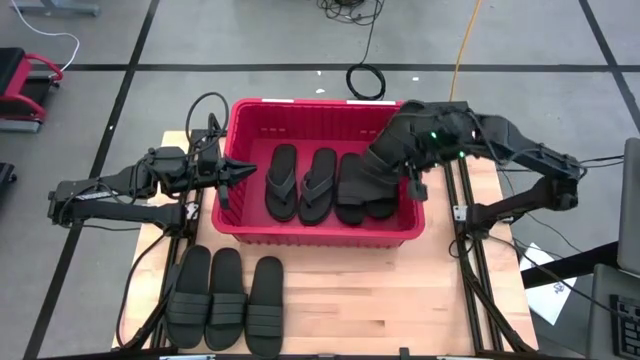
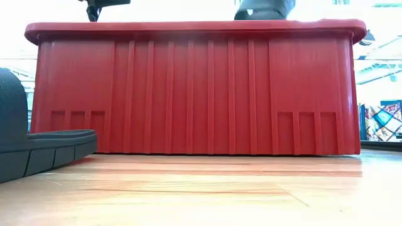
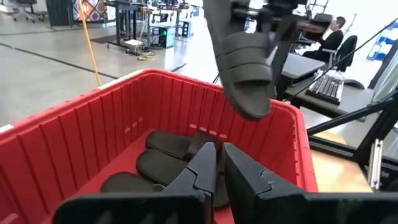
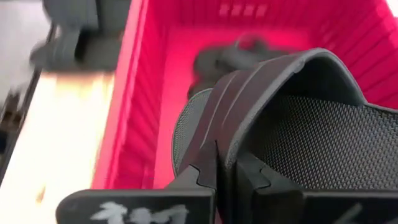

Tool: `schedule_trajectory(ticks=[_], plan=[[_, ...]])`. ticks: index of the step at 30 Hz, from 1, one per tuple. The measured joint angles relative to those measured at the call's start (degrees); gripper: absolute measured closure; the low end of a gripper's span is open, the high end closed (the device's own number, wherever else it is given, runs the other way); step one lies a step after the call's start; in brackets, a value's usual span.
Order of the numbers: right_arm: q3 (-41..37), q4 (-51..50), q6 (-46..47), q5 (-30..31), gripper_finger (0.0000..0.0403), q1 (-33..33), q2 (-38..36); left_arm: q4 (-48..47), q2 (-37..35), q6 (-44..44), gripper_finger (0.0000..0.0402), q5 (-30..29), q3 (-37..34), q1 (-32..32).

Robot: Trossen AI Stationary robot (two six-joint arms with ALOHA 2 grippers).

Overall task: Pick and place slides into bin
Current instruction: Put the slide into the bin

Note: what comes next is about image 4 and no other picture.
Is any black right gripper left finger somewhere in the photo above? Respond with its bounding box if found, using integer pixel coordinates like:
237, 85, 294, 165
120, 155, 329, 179
55, 141, 218, 224

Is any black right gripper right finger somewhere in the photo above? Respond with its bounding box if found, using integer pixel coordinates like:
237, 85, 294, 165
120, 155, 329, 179
238, 152, 398, 224

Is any black rubber slide sandal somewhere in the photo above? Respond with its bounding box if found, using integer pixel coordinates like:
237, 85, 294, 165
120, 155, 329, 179
170, 48, 398, 224

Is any black rubber flip-flop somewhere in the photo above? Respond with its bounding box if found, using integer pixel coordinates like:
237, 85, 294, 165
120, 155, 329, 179
188, 34, 299, 99

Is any red plastic bin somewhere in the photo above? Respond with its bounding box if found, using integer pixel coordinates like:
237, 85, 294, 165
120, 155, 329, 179
91, 0, 398, 191

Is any black aluminium support frame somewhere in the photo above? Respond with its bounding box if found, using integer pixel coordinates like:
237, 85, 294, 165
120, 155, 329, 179
0, 70, 43, 184

